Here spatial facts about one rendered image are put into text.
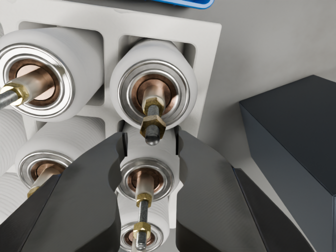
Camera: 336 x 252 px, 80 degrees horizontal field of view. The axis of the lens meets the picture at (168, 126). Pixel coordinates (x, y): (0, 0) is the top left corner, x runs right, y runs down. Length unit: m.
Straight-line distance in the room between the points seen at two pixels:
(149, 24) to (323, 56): 0.43
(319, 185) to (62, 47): 0.33
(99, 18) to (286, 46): 0.39
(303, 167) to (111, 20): 0.31
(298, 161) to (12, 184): 0.44
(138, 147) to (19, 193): 0.24
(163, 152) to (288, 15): 0.39
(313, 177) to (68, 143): 0.31
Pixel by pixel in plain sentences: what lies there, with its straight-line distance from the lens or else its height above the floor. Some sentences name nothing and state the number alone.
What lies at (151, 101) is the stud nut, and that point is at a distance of 0.18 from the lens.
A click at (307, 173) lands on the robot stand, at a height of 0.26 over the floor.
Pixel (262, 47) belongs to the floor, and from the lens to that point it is 0.51.
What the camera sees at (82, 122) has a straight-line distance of 0.32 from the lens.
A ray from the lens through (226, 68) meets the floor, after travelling 0.49.
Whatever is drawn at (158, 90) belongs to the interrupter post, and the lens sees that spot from 0.20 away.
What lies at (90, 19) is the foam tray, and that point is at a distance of 0.29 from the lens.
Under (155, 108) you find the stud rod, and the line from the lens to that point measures 0.17.
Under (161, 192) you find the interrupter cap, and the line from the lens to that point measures 0.29.
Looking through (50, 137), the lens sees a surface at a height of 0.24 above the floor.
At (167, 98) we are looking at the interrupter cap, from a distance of 0.22.
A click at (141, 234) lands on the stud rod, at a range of 0.22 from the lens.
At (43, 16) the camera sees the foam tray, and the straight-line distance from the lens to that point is 0.31.
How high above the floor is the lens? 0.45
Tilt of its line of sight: 62 degrees down
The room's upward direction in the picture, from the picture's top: 174 degrees clockwise
